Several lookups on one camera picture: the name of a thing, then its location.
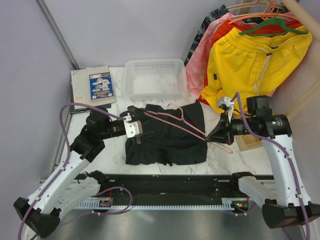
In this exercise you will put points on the beige wooden hanger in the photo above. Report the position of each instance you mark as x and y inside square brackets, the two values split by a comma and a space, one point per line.
[245, 5]

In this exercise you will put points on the black patterned garment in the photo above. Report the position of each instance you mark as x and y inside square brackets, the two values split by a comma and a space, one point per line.
[209, 18]

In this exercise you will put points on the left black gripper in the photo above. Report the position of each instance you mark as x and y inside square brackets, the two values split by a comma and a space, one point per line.
[133, 109]

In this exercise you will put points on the red orange shorts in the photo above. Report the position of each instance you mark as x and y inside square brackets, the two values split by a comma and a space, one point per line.
[226, 27]

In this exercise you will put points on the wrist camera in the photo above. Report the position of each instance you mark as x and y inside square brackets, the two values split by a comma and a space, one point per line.
[227, 104]
[133, 129]

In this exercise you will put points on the wooden clothes rack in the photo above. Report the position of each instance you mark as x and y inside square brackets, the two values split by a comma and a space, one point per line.
[299, 96]

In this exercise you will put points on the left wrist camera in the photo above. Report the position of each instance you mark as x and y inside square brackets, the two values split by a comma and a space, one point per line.
[133, 129]

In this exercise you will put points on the yellow shorts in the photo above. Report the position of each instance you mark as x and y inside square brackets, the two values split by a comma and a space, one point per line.
[252, 65]

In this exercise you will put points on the orange plastic hanger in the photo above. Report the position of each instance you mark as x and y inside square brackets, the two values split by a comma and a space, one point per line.
[260, 12]

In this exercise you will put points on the blue cover book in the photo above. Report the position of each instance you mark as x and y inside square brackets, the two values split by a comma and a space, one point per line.
[101, 88]

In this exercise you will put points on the pink patterned shorts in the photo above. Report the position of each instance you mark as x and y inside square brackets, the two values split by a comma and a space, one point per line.
[197, 65]

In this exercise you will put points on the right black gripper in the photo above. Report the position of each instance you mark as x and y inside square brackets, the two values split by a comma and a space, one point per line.
[223, 133]

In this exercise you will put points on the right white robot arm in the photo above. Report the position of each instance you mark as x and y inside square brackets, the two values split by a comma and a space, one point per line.
[290, 204]

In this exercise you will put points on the green plastic hanger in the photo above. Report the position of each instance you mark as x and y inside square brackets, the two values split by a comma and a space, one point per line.
[272, 27]

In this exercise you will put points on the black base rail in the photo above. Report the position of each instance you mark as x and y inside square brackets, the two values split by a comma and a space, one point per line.
[170, 192]

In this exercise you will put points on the dark navy shorts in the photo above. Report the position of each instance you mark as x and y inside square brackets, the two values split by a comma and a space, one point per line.
[177, 138]

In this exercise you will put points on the white booklet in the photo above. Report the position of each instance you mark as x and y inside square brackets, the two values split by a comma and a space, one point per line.
[80, 81]

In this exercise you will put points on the white plastic basket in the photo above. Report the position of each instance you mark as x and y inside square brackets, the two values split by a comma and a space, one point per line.
[154, 79]

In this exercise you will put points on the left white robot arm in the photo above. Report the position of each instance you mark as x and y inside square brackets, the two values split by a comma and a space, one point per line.
[43, 210]

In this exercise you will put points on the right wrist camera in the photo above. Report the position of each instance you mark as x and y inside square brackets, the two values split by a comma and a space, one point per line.
[227, 104]

